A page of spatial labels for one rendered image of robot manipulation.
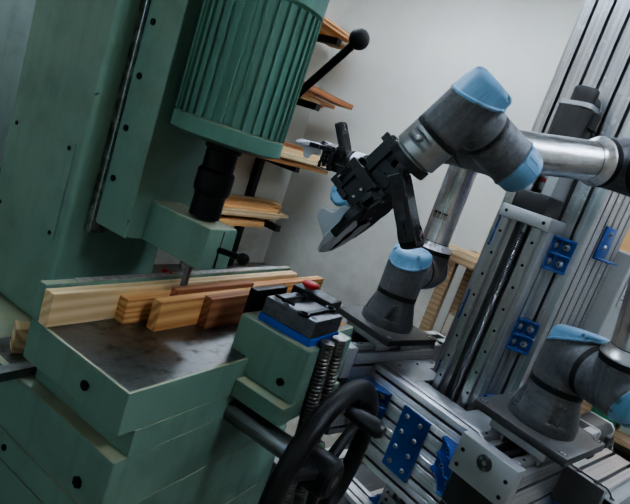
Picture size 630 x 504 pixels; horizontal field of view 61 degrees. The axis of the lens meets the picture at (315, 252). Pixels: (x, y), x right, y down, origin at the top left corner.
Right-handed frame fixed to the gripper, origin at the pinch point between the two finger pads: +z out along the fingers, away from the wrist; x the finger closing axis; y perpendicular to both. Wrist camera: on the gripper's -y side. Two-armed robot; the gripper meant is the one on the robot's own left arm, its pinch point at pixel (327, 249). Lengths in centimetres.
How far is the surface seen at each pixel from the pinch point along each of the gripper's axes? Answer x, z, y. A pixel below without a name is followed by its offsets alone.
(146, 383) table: 29.3, 17.7, -7.9
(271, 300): 8.7, 8.7, -3.3
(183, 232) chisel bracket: 14.0, 12.8, 13.1
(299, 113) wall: -315, 86, 223
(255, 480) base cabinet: -7.3, 42.6, -23.2
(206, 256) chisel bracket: 12.9, 12.1, 7.8
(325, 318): 5.1, 4.3, -10.0
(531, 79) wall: -324, -64, 109
